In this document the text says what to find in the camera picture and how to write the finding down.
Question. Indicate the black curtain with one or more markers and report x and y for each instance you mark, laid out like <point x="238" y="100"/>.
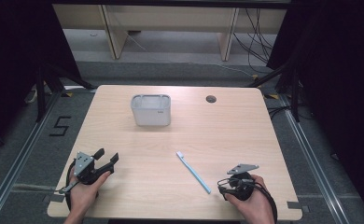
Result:
<point x="338" y="77"/>
<point x="12" y="62"/>

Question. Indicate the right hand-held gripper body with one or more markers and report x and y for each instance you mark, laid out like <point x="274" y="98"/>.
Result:
<point x="240" y="185"/>

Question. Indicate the person's left hand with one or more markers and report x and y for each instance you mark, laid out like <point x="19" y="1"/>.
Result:
<point x="84" y="193"/>

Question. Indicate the aluminium floor rail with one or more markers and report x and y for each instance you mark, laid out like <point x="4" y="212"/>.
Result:
<point x="314" y="161"/>
<point x="18" y="158"/>

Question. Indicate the person's right hand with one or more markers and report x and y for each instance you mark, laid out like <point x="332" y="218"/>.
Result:
<point x="257" y="203"/>

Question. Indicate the light blue toothbrush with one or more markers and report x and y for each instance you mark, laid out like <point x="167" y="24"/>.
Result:
<point x="193" y="172"/>

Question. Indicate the white plastic container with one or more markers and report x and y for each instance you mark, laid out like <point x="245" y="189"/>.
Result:
<point x="151" y="110"/>

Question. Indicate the small brown round object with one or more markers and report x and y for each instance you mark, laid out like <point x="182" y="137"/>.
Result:
<point x="211" y="99"/>

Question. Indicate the black metal stand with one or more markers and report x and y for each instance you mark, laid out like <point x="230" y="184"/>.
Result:
<point x="294" y="93"/>
<point x="40" y="93"/>

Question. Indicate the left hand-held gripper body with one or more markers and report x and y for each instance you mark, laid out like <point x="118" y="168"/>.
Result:
<point x="84" y="166"/>

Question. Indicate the beige wooden furniture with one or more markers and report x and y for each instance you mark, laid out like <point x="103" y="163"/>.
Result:
<point x="167" y="21"/>

